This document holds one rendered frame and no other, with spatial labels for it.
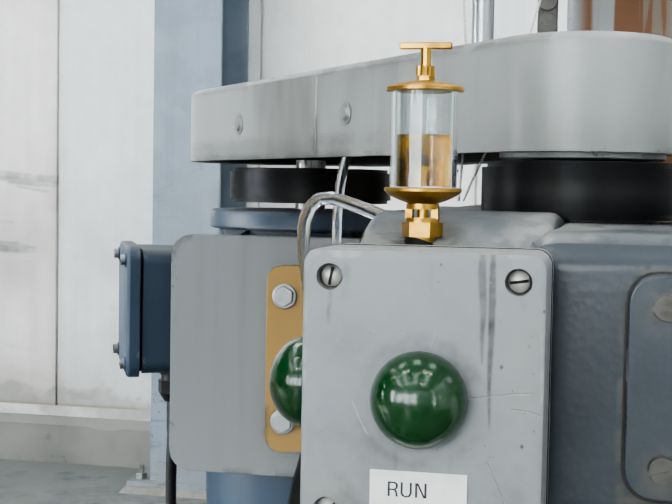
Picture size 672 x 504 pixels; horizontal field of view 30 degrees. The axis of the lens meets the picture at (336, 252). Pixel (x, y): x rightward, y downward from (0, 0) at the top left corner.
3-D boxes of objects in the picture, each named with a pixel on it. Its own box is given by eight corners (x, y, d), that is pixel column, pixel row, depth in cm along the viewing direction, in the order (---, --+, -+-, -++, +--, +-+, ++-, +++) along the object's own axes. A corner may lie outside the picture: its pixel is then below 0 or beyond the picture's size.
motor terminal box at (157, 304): (119, 414, 87) (120, 247, 86) (112, 390, 97) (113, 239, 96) (238, 411, 88) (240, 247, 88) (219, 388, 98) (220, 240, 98)
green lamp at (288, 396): (257, 432, 40) (259, 339, 40) (281, 416, 43) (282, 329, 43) (335, 437, 40) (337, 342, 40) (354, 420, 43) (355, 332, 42)
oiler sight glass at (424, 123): (383, 186, 45) (385, 89, 45) (395, 186, 48) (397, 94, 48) (452, 187, 45) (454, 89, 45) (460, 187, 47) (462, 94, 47)
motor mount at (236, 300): (161, 473, 85) (164, 234, 84) (192, 453, 91) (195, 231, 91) (586, 502, 79) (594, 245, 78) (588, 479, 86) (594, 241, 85)
